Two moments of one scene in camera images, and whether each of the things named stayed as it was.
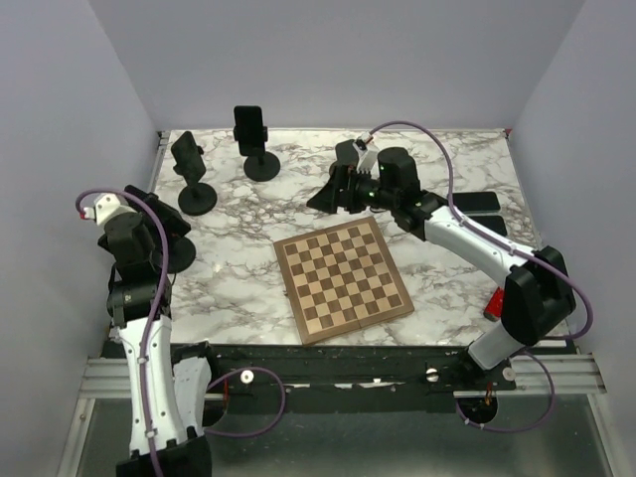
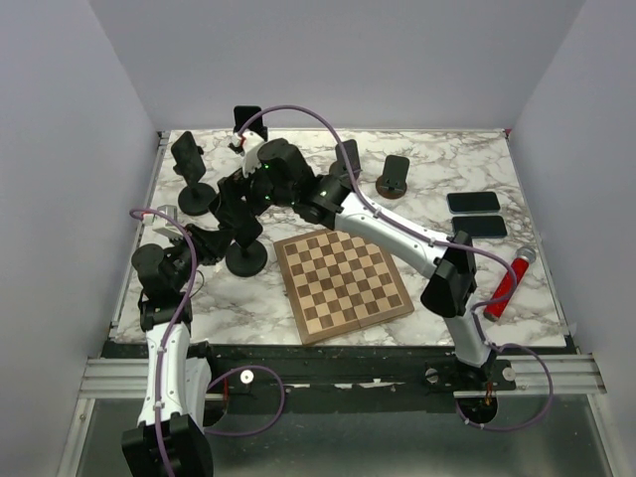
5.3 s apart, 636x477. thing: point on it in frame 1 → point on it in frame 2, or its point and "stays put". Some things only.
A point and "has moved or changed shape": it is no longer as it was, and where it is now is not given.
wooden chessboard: (342, 278) stays put
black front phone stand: (181, 254) has moved or changed shape
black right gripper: (327, 198) → (238, 186)
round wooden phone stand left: (347, 156) stays put
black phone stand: (188, 158) stays put
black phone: (170, 218) → (235, 213)
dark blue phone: (477, 202) stays put
